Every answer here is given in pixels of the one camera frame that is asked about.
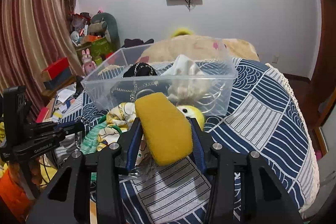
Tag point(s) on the dark purple cloth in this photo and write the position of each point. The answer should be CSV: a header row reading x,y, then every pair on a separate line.
x,y
136,42

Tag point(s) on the striped red curtain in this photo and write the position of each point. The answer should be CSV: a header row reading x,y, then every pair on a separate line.
x,y
35,34

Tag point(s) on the yellow floral scrunchie cloth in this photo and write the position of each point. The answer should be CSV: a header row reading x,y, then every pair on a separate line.
x,y
117,121

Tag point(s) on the red and blue box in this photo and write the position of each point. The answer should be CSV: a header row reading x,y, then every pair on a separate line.
x,y
56,74

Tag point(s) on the black chain-trimmed pouch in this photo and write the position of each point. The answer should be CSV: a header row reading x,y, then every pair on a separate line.
x,y
141,81

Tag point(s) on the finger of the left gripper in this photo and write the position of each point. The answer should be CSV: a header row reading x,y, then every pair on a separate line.
x,y
64,129

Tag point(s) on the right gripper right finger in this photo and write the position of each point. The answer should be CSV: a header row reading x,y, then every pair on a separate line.
x,y
202,143

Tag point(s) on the pink rabbit figurine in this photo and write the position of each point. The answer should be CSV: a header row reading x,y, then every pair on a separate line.
x,y
88,64

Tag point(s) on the yellow green sponge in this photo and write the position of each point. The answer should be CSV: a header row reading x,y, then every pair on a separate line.
x,y
167,131

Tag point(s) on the yellow monkey plush toy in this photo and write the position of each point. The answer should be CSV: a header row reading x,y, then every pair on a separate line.
x,y
192,112

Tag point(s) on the wooden door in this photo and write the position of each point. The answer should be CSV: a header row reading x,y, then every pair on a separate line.
x,y
322,83

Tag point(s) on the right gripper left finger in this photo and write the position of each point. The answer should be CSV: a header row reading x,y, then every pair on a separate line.
x,y
129,143

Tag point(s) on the green storage box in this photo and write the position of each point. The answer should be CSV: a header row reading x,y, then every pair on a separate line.
x,y
99,50

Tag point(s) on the beige patchwork plush blanket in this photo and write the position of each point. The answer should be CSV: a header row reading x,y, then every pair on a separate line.
x,y
198,48

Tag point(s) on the blue patterned table cloth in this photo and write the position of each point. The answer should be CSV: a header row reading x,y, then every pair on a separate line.
x,y
263,116

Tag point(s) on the clear plastic storage box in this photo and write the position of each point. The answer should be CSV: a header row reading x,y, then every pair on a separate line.
x,y
222,74

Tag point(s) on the white cloth pouch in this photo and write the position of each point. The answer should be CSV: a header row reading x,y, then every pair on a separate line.
x,y
187,81

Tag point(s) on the grey green plush toy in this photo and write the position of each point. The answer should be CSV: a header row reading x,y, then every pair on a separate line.
x,y
105,24

